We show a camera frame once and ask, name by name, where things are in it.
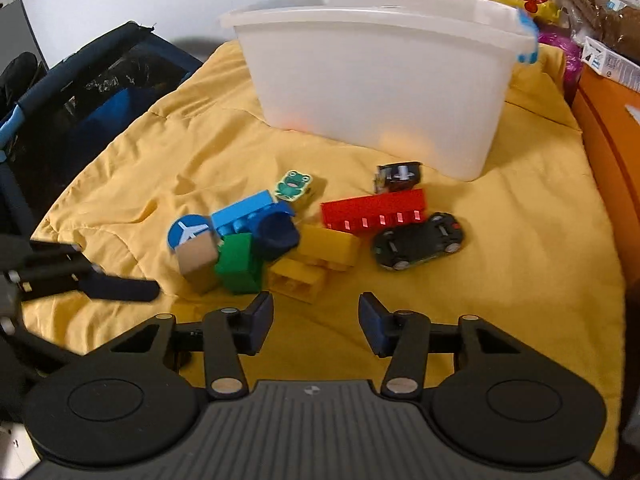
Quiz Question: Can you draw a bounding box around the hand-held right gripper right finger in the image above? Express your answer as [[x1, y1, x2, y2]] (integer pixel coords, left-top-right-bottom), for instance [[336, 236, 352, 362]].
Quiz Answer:
[[359, 291, 526, 401]]

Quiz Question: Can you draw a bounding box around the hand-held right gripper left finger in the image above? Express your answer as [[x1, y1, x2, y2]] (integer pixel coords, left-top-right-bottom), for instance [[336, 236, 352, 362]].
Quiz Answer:
[[110, 291, 275, 401]]

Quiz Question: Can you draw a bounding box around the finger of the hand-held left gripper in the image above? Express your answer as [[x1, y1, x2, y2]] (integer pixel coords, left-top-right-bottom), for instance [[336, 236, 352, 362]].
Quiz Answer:
[[0, 232, 162, 305], [0, 310, 78, 378]]

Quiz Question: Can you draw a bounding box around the yellow toy brick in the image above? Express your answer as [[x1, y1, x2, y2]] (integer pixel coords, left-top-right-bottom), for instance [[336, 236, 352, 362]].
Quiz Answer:
[[267, 260, 328, 303], [295, 224, 362, 272]]

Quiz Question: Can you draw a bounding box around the green toy brick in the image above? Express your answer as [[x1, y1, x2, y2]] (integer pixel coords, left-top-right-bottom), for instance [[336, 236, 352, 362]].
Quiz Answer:
[[215, 232, 263, 295]]

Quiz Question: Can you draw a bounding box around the wooden cube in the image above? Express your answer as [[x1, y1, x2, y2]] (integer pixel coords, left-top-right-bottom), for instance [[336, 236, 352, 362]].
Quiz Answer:
[[177, 232, 223, 295]]

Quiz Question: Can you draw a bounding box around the dark blue arch block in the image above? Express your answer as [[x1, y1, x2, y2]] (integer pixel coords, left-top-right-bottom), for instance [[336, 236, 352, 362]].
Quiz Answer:
[[257, 212, 301, 261]]

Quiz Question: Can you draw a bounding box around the blue round airplane disc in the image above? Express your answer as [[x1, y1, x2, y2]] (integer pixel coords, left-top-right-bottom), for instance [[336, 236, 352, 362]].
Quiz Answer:
[[167, 214, 213, 251]]

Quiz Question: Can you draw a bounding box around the blue toy brick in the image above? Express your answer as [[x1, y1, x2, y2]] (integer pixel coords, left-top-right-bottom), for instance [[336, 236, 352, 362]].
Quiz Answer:
[[211, 190, 293, 241]]

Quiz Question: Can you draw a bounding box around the red long toy brick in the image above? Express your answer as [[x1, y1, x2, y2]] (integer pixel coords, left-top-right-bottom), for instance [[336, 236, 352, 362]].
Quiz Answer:
[[320, 189, 428, 235]]

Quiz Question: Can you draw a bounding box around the frog print block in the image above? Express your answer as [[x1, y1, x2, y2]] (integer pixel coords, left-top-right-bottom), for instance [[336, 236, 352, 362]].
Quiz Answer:
[[274, 170, 313, 206]]

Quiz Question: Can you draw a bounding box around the white black toy police car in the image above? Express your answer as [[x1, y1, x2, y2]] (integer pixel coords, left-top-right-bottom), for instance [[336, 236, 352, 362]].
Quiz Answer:
[[374, 161, 423, 193]]

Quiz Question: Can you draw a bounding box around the white plastic bin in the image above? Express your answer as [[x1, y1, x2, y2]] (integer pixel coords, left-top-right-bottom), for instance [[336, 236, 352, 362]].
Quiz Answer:
[[220, 0, 540, 181]]

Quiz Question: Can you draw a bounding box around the yellow blanket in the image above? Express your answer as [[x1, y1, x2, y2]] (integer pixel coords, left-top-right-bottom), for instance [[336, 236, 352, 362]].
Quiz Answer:
[[22, 40, 626, 476]]

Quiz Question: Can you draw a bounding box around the dark blue fabric chair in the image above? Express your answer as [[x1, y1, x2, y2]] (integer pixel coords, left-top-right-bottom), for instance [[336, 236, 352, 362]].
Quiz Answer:
[[0, 21, 203, 241]]

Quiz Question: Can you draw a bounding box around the orange box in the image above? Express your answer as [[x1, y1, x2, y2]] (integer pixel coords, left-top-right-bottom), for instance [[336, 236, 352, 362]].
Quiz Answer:
[[570, 62, 640, 291]]

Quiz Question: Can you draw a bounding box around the pink plastic bag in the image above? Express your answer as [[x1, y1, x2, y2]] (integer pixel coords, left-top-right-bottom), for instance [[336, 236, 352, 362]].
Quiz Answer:
[[537, 30, 583, 91]]

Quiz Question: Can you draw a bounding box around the small white box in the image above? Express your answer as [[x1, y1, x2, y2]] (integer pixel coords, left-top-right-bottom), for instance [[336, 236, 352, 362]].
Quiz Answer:
[[582, 37, 640, 93]]

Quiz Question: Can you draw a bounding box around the brown parcel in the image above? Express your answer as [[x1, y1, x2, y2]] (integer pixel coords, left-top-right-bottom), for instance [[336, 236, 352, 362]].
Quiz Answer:
[[565, 0, 640, 63]]

